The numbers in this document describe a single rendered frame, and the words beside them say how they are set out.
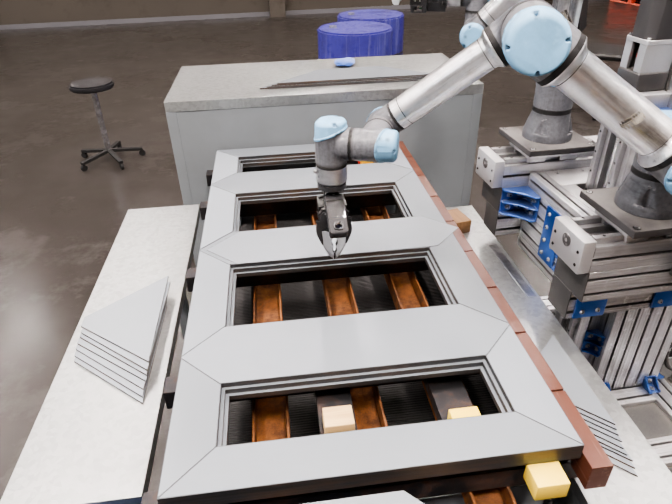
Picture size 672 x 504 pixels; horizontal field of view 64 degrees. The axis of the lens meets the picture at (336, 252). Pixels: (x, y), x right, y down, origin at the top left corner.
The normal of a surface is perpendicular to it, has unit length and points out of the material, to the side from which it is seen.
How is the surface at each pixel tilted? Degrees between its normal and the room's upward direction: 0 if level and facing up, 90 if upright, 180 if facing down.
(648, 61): 90
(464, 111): 90
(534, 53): 85
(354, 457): 0
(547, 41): 85
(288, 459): 0
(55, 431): 0
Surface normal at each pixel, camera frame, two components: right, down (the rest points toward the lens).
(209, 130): 0.12, 0.53
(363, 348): -0.02, -0.84
